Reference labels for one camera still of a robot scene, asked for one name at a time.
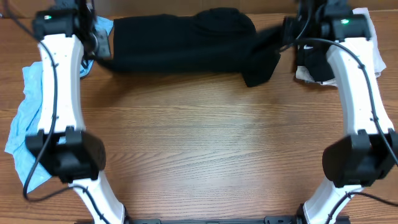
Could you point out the folded black garment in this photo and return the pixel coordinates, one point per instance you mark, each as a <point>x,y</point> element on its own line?
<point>312,65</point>

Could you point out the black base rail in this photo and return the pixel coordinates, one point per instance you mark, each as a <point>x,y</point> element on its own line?
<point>288,219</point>

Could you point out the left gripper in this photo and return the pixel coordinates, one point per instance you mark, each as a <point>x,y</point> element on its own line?
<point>101,45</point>

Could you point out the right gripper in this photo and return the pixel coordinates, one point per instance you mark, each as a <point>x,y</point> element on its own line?
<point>288,32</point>

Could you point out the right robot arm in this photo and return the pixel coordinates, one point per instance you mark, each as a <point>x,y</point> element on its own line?
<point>368,150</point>

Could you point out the folded white garment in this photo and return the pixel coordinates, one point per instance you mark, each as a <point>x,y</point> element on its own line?
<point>373,40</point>

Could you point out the black t-shirt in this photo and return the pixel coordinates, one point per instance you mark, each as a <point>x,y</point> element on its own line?
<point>216,40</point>

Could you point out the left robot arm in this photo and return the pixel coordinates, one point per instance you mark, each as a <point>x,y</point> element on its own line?
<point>66,38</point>

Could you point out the light blue t-shirt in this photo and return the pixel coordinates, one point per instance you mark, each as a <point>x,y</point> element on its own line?
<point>28,115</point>

